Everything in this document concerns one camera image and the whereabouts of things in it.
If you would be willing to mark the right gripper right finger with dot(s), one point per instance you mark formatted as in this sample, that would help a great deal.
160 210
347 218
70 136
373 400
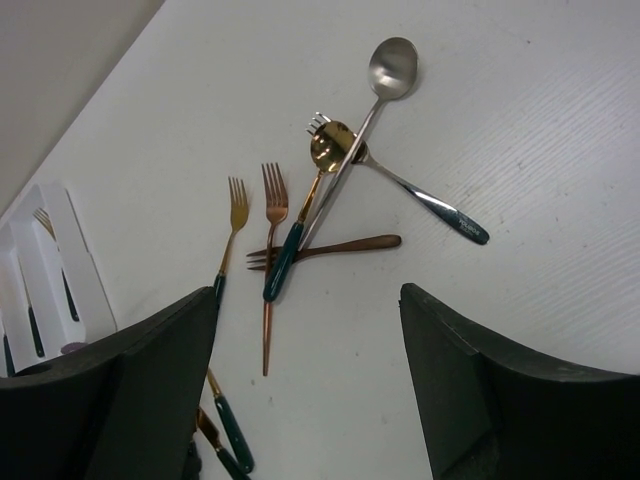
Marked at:
492 408

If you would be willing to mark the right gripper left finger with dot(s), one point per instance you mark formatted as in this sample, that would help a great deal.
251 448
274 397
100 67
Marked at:
123 407

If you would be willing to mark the gold knife green handle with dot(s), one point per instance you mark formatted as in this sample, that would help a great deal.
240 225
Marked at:
36 337
211 433

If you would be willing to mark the white cutlery tray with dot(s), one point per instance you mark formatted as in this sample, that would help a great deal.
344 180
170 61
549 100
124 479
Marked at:
66 291

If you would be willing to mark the silver fork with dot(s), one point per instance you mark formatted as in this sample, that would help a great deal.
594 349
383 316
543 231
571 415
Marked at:
450 215

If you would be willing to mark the dark copper fork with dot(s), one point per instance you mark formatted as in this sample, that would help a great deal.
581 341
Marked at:
256 261

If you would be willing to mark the silver round spoon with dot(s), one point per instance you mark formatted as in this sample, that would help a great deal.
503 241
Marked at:
392 74

